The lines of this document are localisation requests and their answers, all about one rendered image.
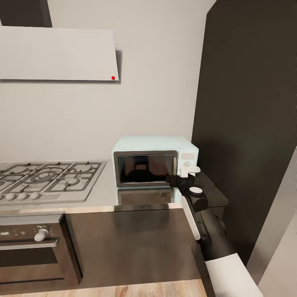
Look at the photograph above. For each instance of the oven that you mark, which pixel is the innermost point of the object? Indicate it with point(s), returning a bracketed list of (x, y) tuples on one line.
[(37, 252)]

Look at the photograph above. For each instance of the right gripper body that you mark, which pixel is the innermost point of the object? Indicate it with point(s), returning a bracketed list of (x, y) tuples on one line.
[(176, 180)]

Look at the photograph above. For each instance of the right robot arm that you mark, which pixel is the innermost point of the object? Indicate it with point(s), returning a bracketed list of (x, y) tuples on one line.
[(228, 274)]

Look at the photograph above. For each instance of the range hood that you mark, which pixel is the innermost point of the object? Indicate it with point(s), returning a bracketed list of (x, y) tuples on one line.
[(30, 48)]

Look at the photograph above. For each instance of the fridge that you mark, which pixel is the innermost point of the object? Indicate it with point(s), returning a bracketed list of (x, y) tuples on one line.
[(245, 127)]

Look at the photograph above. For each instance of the burner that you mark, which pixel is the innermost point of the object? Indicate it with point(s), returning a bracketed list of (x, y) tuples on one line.
[(24, 183)]

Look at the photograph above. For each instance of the microwave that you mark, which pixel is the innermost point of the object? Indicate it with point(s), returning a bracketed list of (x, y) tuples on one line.
[(144, 161)]

